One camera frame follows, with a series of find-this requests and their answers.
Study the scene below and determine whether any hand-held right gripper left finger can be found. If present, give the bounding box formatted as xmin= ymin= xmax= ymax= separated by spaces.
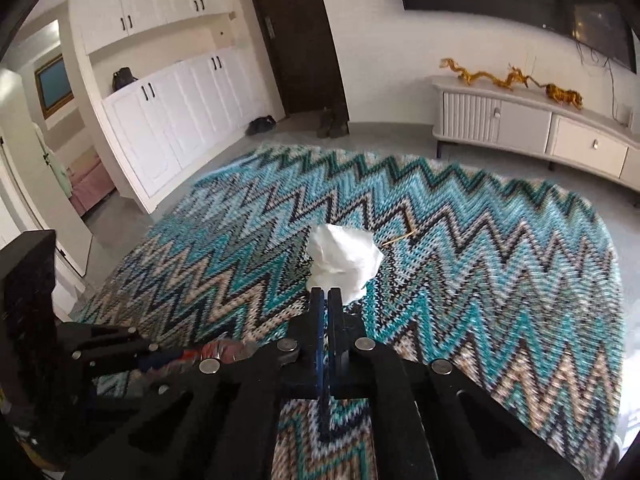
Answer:
xmin=65 ymin=287 xmax=324 ymax=480

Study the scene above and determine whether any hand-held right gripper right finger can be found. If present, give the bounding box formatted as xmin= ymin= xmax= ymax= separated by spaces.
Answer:
xmin=329 ymin=287 xmax=581 ymax=480

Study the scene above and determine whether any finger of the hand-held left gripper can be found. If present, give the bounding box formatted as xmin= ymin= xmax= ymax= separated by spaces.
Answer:
xmin=57 ymin=324 xmax=187 ymax=377
xmin=95 ymin=365 xmax=202 ymax=411

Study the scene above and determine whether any white tissue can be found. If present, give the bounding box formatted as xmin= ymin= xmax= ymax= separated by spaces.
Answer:
xmin=305 ymin=225 xmax=383 ymax=306

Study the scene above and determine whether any red snack packet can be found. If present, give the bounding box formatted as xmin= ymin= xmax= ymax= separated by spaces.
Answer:
xmin=180 ymin=339 xmax=256 ymax=368

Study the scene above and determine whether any white door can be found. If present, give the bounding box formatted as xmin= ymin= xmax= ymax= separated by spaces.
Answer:
xmin=0 ymin=70 xmax=93 ymax=278

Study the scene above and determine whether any teal zigzag rug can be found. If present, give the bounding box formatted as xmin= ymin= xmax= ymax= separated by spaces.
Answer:
xmin=75 ymin=142 xmax=626 ymax=480

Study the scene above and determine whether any pink bench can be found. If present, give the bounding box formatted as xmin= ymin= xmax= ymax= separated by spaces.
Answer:
xmin=67 ymin=145 xmax=118 ymax=218

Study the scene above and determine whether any dark shoe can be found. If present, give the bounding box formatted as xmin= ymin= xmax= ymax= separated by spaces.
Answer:
xmin=245 ymin=116 xmax=277 ymax=136

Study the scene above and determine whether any wooden framed window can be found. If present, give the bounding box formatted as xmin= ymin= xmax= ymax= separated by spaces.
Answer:
xmin=34 ymin=55 xmax=75 ymax=121

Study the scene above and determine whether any white built-in cabinet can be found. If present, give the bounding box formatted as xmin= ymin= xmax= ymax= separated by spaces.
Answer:
xmin=67 ymin=0 xmax=288 ymax=216

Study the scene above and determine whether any black bag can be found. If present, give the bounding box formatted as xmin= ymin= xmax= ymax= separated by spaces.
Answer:
xmin=111 ymin=66 xmax=139 ymax=92

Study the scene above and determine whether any white television cabinet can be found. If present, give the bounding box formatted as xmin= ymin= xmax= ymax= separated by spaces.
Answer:
xmin=430 ymin=75 xmax=640 ymax=191

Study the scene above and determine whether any gold dragon figurine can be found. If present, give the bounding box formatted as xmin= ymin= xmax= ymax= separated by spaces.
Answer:
xmin=440 ymin=57 xmax=533 ymax=91

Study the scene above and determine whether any dark wooden door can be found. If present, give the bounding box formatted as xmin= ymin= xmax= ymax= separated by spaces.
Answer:
xmin=242 ymin=0 xmax=348 ymax=118

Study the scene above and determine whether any gold tiger figurine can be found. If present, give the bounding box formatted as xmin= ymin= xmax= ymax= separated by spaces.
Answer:
xmin=544 ymin=82 xmax=585 ymax=109

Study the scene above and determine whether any black cable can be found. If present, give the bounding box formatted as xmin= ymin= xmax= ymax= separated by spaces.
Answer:
xmin=575 ymin=42 xmax=618 ymax=111

